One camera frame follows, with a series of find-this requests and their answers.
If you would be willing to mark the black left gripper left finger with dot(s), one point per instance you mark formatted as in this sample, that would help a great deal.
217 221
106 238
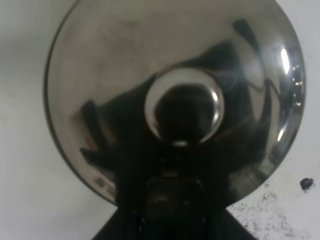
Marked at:
124 224

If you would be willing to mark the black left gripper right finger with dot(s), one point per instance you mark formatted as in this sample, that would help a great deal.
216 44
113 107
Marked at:
220 224

